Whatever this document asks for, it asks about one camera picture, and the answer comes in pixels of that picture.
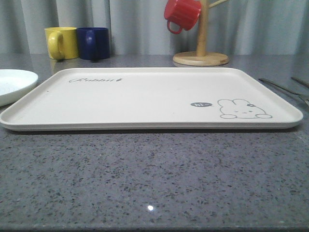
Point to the silver metal fork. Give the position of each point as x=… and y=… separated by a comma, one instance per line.
x=303, y=97

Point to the grey curtain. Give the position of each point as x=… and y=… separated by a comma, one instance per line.
x=236, y=27

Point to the wooden mug tree stand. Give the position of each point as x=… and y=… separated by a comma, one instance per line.
x=201, y=57

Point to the yellow mug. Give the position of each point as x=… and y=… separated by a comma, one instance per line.
x=62, y=42

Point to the dark blue mug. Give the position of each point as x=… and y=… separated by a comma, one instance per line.
x=93, y=43

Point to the white round plate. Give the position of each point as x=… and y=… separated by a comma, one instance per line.
x=14, y=84

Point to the red ribbed mug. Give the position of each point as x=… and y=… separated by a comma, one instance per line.
x=183, y=13

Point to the beige rabbit serving tray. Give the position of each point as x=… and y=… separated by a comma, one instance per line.
x=150, y=98

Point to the silver metal chopsticks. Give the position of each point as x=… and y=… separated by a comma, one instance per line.
x=302, y=82

